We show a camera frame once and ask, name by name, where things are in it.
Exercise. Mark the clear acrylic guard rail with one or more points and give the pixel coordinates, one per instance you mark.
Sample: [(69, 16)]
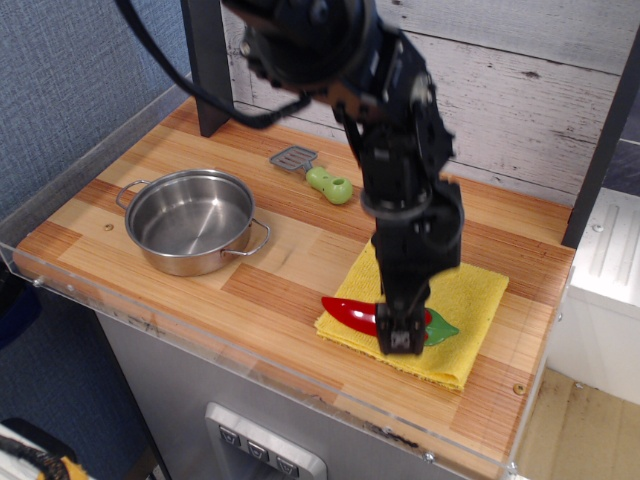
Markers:
[(66, 158)]

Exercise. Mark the red toy chili pepper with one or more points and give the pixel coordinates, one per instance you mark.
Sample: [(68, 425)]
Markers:
[(361, 317)]

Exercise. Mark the yellow object bottom left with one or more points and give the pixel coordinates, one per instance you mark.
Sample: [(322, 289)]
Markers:
[(74, 471)]

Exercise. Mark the dark grey right post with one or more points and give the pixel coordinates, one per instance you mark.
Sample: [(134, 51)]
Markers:
[(612, 129)]

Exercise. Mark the toy spatula green handle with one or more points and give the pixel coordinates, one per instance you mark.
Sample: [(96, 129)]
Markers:
[(336, 190)]

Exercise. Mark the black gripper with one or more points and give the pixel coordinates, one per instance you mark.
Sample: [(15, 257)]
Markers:
[(411, 247)]

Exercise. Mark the silver dispenser button panel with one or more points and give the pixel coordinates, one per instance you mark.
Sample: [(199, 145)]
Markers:
[(245, 447)]

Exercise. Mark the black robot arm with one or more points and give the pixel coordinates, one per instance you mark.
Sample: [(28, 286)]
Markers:
[(343, 54)]

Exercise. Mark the stainless steel pot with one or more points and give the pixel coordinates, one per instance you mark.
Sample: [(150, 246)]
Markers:
[(192, 222)]

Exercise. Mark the grey toy fridge cabinet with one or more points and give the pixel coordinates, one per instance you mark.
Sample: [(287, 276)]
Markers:
[(173, 385)]

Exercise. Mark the white side cabinet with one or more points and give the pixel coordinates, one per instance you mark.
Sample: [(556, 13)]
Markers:
[(596, 338)]

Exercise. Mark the yellow folded cloth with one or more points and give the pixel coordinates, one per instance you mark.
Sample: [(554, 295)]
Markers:
[(467, 297)]

